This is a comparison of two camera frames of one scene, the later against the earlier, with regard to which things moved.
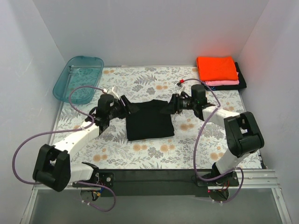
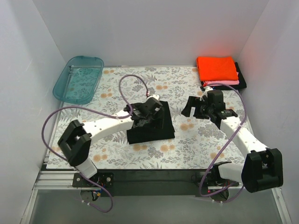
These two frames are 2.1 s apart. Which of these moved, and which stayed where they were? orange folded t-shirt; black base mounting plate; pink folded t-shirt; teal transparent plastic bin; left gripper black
Moved: left gripper black
Stayed: teal transparent plastic bin; pink folded t-shirt; orange folded t-shirt; black base mounting plate
